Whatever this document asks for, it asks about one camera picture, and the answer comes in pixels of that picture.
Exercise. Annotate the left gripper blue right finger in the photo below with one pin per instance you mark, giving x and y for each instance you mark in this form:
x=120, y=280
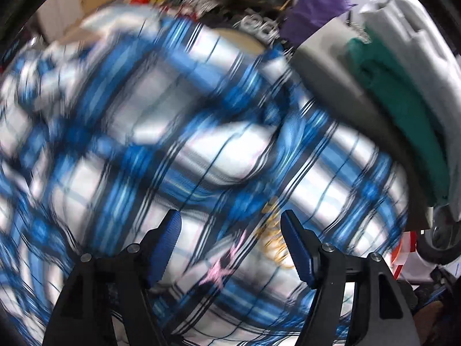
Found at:
x=380, y=315

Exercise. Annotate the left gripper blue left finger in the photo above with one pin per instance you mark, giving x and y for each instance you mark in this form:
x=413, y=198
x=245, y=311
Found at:
x=82, y=314

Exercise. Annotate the blue white plaid shirt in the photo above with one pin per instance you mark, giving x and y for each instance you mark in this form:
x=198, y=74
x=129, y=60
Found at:
x=99, y=141

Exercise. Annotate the green folded garment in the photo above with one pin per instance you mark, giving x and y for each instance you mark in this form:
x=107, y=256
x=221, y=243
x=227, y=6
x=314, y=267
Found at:
x=385, y=80

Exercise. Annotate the grey storage box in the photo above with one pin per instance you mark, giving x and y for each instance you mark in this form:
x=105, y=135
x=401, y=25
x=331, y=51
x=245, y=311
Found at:
x=321, y=62

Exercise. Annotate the purple bag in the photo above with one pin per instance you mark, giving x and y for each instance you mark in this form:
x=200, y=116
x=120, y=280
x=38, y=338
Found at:
x=306, y=17

